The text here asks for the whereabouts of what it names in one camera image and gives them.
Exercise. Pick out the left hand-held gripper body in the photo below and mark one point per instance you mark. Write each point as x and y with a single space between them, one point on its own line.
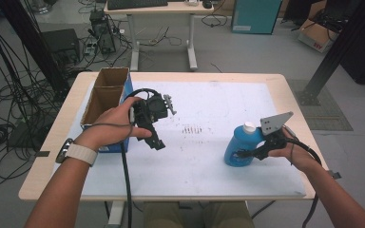
150 109

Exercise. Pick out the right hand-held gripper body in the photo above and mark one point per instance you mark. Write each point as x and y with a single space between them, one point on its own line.
274 139

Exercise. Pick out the blue bottle with white cap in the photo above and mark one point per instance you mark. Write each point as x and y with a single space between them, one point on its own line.
244 139

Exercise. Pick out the person's right hand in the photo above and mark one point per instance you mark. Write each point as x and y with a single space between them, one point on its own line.
297 155

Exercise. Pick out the person's left hand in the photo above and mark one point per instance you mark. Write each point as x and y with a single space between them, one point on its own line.
111 126

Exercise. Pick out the white table mat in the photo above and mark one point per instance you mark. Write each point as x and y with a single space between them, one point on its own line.
187 171

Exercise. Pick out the blue cardboard box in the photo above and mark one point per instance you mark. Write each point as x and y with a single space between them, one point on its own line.
104 95

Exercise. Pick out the dark floor mat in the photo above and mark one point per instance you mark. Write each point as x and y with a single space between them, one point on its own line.
329 117

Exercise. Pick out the grey tape piece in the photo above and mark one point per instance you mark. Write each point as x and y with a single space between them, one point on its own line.
42 154
335 174

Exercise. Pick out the white band wristwatch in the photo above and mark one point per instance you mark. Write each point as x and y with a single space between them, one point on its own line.
80 153

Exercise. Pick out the white power strip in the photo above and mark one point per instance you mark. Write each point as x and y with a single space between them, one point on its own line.
90 48

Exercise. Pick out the white table leg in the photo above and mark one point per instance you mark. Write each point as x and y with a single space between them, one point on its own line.
115 215

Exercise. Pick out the black computer tower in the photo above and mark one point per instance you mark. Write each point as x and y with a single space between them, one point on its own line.
103 31

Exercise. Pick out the white desk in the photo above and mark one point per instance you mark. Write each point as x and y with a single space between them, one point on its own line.
158 11

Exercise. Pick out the black keyboard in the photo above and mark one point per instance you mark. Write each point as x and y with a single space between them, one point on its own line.
136 3

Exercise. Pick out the brown cardboard box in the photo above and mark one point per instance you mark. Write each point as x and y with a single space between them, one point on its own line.
316 38

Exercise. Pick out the black equipment box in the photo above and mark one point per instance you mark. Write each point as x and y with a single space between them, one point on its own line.
60 42

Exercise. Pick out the black metal stand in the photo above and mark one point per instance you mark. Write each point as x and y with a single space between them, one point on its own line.
342 44
31 41

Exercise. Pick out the black computer mouse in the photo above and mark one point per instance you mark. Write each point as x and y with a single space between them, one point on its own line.
207 4

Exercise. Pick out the light wooden table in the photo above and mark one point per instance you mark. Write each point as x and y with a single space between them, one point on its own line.
38 177

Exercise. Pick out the teal cabinet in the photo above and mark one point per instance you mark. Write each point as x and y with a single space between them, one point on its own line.
255 15

